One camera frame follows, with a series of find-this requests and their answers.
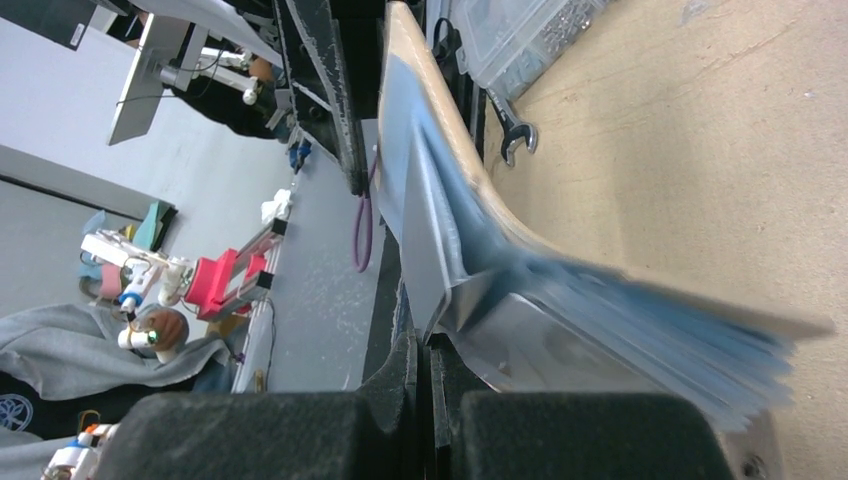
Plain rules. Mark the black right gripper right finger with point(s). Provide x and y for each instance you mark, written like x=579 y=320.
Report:
x=482 y=434

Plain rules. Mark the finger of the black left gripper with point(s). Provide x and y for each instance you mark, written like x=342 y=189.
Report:
x=316 y=69

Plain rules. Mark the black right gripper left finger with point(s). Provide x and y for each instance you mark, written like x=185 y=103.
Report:
x=363 y=434

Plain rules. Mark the cream card holder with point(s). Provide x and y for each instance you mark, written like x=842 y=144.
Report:
x=524 y=315

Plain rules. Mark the grey monitor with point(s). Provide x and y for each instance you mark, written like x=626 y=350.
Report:
x=221 y=58

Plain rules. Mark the clear plastic box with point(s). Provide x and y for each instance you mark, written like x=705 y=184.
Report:
x=508 y=44

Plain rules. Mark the silver wrench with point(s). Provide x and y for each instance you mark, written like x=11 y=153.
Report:
x=515 y=130

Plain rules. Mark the pink white device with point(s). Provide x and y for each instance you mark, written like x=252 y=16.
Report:
x=218 y=288

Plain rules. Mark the person in grey hoodie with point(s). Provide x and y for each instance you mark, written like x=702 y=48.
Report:
x=62 y=370

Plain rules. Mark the aluminium frame rail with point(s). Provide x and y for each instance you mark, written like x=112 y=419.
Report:
x=385 y=267

